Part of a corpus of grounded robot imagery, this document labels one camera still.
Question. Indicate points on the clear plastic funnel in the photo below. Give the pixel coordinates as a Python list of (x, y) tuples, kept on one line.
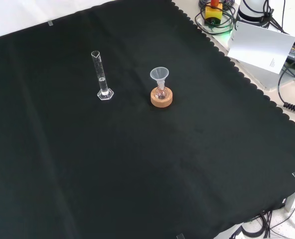
[(159, 74)]

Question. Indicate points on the clear glass graduated cylinder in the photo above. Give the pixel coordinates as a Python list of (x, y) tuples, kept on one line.
[(101, 74)]

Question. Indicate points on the white card board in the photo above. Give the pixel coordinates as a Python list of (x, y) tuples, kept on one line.
[(259, 47)]

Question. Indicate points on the yellow stop button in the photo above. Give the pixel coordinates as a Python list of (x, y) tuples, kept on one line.
[(213, 14)]

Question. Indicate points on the black bench cloth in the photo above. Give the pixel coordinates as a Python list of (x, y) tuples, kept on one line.
[(137, 154)]

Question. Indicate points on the small round-bottom glass flask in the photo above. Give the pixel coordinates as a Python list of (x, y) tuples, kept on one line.
[(161, 93)]

